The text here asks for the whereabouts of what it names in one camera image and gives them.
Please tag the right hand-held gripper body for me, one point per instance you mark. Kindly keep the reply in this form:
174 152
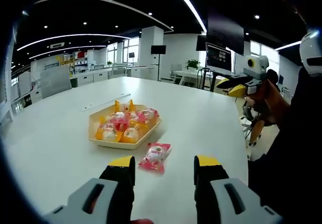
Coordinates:
256 69

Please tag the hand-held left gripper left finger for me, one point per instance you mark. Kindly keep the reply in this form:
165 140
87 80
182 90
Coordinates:
90 201

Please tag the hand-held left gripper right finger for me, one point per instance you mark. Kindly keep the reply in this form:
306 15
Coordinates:
234 201

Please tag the beige hexagonal bowl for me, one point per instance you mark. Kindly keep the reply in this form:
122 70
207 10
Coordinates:
120 144

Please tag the person's right hand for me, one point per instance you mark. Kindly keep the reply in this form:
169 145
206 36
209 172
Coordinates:
265 94

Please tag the person's left hand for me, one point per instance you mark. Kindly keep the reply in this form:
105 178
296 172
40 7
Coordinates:
141 221

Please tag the lit computer monitor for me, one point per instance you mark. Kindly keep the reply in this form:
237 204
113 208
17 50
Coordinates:
218 56

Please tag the white desk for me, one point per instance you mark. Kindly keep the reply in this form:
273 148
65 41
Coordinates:
191 73

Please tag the potted green plant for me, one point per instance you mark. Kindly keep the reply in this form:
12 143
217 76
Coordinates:
193 64

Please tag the large black monitor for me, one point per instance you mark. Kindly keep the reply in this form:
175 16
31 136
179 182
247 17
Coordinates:
225 32

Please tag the white chest-worn device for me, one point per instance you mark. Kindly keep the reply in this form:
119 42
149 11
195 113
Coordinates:
310 55

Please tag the white table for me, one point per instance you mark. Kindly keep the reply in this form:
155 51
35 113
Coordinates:
50 146

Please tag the person in black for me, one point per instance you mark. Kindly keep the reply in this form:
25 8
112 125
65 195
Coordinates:
296 158

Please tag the white air purifier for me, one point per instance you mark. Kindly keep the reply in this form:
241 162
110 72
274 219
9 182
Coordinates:
156 65

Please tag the black screen on stand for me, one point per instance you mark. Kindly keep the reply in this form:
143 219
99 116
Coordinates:
158 49

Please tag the white power strip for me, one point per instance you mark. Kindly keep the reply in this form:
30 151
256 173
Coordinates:
104 100

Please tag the small black screen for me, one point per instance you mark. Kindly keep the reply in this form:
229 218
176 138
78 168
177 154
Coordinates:
131 55

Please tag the white office chair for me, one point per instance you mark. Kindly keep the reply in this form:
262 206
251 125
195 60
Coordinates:
118 69

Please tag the white display shelf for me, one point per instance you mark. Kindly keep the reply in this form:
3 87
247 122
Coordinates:
6 115

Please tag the white drawer cabinet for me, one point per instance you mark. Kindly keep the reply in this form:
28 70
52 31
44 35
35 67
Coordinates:
100 76
85 79

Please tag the grey mesh office chair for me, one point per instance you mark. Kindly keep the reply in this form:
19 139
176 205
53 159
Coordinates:
55 80

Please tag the white shelf with boxes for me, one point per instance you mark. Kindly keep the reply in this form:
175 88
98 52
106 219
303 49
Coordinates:
75 58

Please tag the ceiling air conditioner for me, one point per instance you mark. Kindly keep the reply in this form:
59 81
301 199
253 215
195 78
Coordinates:
57 44

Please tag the yellow wall decoration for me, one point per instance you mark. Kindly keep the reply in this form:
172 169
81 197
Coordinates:
64 59

